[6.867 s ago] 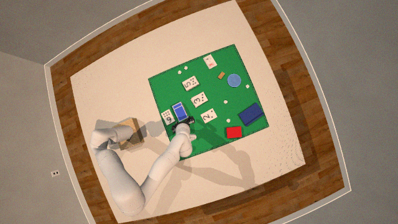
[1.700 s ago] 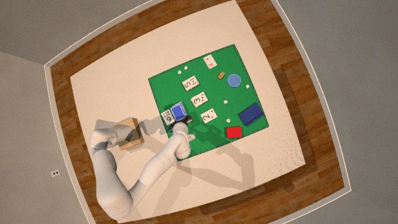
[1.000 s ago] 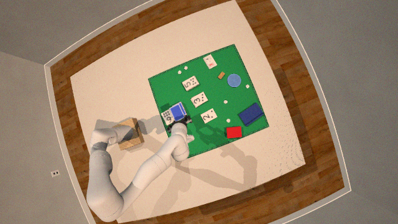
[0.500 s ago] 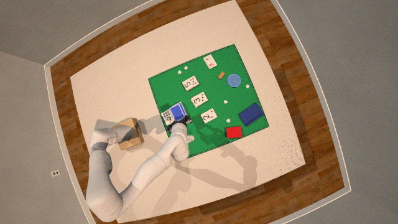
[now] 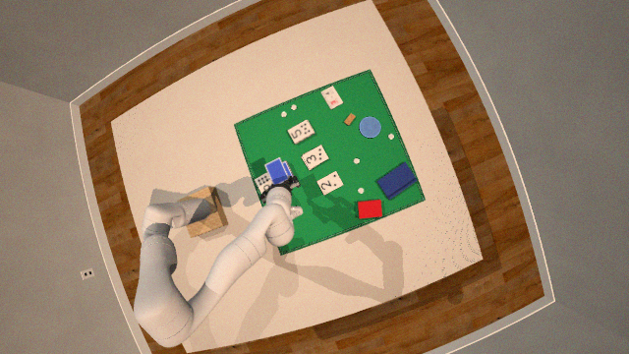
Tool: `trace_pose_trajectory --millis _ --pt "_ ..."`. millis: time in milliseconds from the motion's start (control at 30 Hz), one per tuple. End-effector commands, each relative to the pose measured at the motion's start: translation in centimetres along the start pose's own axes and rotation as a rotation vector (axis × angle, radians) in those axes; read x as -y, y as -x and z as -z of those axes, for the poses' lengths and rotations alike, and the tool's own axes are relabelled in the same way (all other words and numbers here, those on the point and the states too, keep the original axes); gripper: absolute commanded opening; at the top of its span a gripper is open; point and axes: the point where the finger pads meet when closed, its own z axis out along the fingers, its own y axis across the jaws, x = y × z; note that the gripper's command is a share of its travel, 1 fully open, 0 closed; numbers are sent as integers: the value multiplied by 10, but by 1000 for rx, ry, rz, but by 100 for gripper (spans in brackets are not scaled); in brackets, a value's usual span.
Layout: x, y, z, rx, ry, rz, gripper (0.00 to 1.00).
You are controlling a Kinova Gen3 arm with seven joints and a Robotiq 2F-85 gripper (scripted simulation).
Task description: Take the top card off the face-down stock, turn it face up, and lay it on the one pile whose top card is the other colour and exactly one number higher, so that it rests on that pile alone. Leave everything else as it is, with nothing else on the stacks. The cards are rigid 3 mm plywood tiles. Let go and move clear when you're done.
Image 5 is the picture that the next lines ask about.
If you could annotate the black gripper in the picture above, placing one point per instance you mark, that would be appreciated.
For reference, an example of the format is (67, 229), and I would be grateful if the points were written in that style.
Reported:
(287, 184)

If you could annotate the blue flat disc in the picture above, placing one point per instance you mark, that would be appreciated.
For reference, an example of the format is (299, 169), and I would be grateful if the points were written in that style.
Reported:
(369, 127)

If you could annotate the red block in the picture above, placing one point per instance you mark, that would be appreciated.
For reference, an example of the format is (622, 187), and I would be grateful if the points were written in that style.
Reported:
(370, 209)

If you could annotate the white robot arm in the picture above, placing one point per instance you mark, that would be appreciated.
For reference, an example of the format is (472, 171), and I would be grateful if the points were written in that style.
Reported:
(160, 308)

